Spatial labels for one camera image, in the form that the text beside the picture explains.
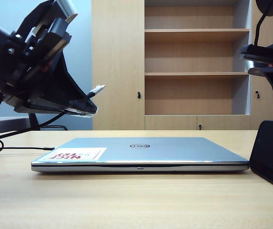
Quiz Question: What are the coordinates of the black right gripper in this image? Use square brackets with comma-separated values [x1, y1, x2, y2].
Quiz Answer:
[240, 33, 273, 125]

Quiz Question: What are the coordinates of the black charging cable silver plug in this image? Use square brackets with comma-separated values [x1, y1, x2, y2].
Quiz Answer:
[0, 84, 106, 156]

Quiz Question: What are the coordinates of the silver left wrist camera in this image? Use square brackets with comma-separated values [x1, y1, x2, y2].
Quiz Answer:
[54, 0, 79, 22]

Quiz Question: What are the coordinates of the grey background desk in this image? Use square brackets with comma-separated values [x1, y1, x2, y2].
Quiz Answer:
[0, 116, 31, 136]

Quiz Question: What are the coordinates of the white red laptop sticker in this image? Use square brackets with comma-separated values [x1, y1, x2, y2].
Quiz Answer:
[42, 147, 107, 161]

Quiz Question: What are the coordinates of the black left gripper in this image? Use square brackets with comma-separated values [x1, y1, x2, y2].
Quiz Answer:
[0, 0, 97, 118]

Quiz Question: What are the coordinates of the silver Dell laptop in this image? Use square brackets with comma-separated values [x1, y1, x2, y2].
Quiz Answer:
[30, 137, 250, 173]

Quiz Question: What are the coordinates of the black smartphone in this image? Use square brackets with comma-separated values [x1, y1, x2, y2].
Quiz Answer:
[250, 120, 273, 194]

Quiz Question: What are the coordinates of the black office chair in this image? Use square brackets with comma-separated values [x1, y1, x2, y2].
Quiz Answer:
[29, 113, 68, 131]

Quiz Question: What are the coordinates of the light wooden shelf cabinet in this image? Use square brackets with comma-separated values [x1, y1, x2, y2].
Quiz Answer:
[91, 0, 273, 131]

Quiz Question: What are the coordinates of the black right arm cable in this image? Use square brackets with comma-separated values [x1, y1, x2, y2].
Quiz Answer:
[254, 9, 270, 46]

